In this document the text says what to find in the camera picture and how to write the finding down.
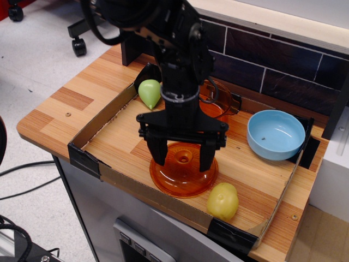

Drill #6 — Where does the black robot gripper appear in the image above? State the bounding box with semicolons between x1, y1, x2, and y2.
136;87;229;172

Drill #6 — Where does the orange transparent pot lid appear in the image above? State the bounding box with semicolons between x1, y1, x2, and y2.
149;142;219;198

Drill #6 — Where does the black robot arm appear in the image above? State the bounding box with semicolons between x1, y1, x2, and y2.
81;1;228;171

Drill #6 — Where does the orange transparent pot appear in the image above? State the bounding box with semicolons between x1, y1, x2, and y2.
199;80;242;123

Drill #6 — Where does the yellow plastic potato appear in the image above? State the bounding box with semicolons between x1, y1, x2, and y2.
207;183;239;222

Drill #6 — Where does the green plastic pear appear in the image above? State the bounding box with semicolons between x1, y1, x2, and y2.
138;79;161;110

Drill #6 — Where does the cardboard fence with black tape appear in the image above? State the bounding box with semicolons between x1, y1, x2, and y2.
68;79;320;253

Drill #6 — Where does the light blue bowl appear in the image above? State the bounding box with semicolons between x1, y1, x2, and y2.
246;110;306;161

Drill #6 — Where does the grey toy oven front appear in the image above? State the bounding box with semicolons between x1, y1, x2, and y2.
113;207;246;262

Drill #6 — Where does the black office chair base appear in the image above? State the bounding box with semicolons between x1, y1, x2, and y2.
67;19;90;57

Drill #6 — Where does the black caster wheel top left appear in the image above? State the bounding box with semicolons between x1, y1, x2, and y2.
8;0;24;22

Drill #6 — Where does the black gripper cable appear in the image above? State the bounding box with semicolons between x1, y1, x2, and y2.
200;79;221;104

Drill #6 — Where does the black cable on floor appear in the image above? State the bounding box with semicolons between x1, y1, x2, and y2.
0;160;61;201

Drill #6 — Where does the black braided cable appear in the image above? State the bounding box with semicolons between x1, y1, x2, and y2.
0;214;39;262

